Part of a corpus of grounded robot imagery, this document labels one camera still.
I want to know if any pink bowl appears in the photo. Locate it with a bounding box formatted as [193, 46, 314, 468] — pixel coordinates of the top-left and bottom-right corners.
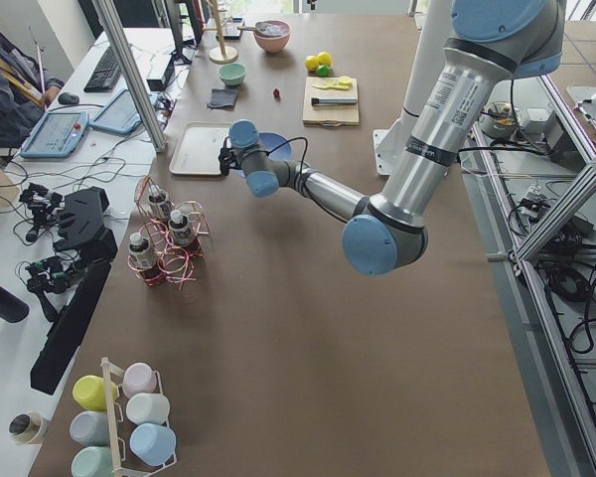
[253, 20, 291, 54]

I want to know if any white cup rack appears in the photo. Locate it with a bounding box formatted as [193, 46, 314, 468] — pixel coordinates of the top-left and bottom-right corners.
[100, 357, 178, 477]

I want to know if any wooden stand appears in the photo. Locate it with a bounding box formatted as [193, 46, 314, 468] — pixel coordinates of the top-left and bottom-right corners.
[204, 0, 238, 65]

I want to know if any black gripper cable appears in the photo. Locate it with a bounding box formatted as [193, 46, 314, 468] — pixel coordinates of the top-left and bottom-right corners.
[257, 136, 311, 170]

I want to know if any upper bottle in rack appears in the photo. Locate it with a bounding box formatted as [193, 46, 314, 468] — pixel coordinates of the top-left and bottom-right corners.
[148, 184, 174, 221]

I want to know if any grey folded cloth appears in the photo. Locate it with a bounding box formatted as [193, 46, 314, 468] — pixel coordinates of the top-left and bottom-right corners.
[207, 88, 238, 109]

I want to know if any upper yellow lemon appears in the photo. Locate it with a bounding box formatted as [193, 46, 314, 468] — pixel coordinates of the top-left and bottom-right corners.
[316, 51, 333, 67]

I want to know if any tape roll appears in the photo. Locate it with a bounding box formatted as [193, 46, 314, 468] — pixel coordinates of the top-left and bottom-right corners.
[8, 411, 50, 445]

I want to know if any computer mouse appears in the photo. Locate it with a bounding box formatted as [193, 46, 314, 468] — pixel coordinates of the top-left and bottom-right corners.
[57, 92, 80, 105]

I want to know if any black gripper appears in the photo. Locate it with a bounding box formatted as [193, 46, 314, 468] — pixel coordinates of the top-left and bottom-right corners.
[218, 137, 238, 175]

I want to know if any blue teach pendant left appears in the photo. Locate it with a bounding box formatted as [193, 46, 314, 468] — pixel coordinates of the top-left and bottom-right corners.
[20, 111, 89, 159]

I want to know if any green lime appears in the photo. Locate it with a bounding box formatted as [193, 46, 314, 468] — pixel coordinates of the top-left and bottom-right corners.
[316, 65, 331, 78]

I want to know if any yellow plastic knife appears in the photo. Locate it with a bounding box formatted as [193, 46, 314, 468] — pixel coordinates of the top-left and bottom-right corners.
[312, 82, 350, 90]

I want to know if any aluminium frame post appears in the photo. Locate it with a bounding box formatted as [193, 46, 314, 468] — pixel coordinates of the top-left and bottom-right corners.
[93, 0, 167, 153]

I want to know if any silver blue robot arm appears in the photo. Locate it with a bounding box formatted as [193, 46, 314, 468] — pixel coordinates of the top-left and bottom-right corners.
[219, 1, 566, 275]

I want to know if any yellow lemon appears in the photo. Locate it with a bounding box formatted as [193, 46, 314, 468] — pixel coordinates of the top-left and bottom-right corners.
[316, 51, 333, 67]
[304, 56, 320, 73]

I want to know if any black water bottle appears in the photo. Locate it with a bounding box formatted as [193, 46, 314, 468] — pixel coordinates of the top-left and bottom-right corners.
[0, 286, 29, 323]

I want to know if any person in dark jacket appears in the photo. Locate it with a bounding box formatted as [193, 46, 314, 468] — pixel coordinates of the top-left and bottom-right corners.
[0, 32, 64, 148]

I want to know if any blue teach pendant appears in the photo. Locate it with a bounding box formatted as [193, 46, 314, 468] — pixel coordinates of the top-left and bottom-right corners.
[89, 88, 142, 135]
[20, 111, 89, 159]

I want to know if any upper lemon slice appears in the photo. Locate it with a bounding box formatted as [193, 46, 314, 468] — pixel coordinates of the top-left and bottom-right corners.
[338, 76, 353, 88]

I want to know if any blue cup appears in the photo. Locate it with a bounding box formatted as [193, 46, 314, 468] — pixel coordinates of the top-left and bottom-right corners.
[130, 423, 177, 466]

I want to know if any mint green cup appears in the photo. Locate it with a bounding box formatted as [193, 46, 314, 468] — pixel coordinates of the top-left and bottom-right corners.
[71, 446, 113, 477]

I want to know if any yellow cup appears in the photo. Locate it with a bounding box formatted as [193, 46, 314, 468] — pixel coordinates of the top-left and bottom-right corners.
[73, 375, 106, 411]

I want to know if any blue teach pendant right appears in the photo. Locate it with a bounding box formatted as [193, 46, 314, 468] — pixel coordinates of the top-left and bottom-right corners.
[89, 88, 142, 135]

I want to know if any steel muddler black tip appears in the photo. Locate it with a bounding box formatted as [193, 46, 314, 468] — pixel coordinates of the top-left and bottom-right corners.
[310, 97, 359, 107]

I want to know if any cream tray with bear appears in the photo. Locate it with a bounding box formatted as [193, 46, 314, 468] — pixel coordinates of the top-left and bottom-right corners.
[169, 121, 231, 177]

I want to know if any green bowl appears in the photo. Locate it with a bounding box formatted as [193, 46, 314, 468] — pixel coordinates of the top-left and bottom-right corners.
[218, 63, 246, 87]

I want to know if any wooden cutting board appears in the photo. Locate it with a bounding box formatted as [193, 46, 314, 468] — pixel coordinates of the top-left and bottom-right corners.
[302, 76, 360, 126]

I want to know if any black keyboard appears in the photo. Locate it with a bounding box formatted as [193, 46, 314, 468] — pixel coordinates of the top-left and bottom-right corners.
[83, 47, 121, 93]

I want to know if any lower yellow lemon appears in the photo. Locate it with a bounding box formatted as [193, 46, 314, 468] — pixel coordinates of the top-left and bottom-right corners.
[304, 56, 320, 73]

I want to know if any pink cup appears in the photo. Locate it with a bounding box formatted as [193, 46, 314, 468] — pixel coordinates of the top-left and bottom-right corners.
[122, 362, 158, 398]

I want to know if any white cup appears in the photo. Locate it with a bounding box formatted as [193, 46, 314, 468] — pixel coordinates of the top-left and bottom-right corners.
[126, 393, 170, 425]

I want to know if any grey cup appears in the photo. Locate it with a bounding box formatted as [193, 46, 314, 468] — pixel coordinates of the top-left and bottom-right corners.
[69, 410, 109, 447]

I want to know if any blue plate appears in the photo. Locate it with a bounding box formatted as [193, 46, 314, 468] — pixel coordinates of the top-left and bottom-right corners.
[228, 130, 292, 165]

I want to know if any copper wire bottle rack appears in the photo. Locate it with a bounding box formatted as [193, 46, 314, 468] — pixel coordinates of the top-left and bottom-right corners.
[126, 176, 210, 288]

